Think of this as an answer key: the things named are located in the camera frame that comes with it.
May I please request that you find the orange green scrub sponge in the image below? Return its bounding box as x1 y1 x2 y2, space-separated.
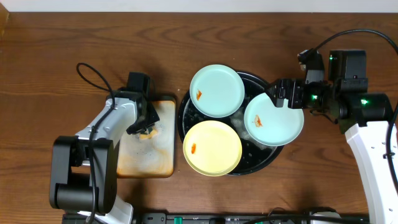
139 126 158 140

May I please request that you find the light blue plate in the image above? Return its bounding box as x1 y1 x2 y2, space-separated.
189 64 245 118
244 93 304 146

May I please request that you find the light blue plate top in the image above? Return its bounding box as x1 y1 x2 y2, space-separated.
189 64 245 118

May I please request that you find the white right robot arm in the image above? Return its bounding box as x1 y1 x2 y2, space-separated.
266 50 397 223

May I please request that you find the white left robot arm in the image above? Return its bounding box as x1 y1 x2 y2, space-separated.
49 89 159 215

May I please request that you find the rectangular soapy black tray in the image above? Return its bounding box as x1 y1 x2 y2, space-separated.
117 96 176 179

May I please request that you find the round black tray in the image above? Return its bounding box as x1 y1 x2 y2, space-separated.
177 72 283 175

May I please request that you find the yellow plate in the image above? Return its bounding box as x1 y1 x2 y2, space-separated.
183 120 243 177

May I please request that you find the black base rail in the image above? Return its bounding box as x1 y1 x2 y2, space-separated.
62 207 371 224

